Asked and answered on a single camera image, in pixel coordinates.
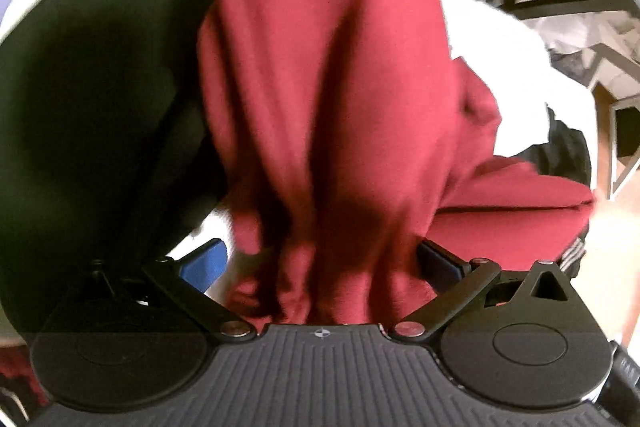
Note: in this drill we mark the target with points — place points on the black garment with white stripes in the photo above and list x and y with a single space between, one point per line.
575 257

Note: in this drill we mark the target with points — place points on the wooden frame furniture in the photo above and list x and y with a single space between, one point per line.
617 107

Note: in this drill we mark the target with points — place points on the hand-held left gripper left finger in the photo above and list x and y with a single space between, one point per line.
207 264

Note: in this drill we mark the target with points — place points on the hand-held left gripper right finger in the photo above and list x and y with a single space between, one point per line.
440 269

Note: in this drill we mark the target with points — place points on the red sweater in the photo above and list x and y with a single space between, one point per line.
325 107

